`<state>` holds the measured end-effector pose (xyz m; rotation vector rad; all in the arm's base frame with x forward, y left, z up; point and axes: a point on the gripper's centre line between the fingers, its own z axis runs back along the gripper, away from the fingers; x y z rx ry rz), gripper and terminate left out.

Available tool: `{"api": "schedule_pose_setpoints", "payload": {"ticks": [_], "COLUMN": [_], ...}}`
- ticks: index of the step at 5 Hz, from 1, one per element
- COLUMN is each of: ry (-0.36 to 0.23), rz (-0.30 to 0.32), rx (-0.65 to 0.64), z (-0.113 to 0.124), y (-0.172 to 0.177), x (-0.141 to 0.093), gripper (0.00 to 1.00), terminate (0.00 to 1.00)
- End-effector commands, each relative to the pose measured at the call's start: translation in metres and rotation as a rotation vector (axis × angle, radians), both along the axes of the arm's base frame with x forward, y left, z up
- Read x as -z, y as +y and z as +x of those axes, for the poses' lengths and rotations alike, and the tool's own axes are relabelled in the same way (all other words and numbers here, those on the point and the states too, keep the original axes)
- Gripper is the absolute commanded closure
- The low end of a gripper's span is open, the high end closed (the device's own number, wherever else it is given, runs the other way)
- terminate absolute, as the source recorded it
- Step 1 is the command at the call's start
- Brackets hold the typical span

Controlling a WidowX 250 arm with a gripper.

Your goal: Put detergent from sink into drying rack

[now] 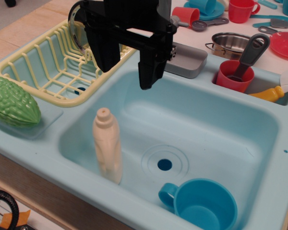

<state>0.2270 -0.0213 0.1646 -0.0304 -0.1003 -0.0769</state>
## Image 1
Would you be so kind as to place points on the cream detergent bottle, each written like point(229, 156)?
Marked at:
point(106, 134)

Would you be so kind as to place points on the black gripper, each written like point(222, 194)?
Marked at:
point(135, 23)

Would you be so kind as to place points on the grey black spatula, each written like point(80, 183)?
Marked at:
point(255, 47)

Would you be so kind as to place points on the steel pot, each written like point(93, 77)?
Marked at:
point(228, 45)

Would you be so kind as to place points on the blue cup on plate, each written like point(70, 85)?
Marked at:
point(206, 7)

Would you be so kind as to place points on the blue cup in sink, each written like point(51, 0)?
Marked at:
point(202, 202)

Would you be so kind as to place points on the black wheel top left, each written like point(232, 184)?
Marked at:
point(10, 3)

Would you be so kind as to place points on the red mug upright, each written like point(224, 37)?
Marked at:
point(239, 11)

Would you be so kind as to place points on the yellow toy bottle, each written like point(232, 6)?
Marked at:
point(271, 95)

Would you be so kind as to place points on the orange tape piece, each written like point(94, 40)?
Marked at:
point(7, 220)

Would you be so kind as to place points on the red plate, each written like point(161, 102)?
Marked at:
point(279, 44)

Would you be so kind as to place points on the grey measuring spoon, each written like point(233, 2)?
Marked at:
point(200, 25)

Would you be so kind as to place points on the teal utensil top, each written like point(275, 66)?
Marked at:
point(268, 4)

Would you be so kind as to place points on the red cup in holder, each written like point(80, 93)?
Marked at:
point(224, 76)

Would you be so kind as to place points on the green bitter gourd toy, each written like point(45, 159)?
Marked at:
point(17, 107)

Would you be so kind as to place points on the red cup lying down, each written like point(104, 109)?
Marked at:
point(184, 16)

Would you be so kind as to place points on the blue plate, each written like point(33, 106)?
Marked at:
point(219, 10)

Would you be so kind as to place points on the grey utensil handle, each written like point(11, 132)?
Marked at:
point(267, 30)

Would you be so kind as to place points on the yellow drying rack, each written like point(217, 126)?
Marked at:
point(51, 68)

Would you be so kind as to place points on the grey toy faucet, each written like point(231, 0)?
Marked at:
point(187, 61)

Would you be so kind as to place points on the metal pot lid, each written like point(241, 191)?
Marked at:
point(76, 24)

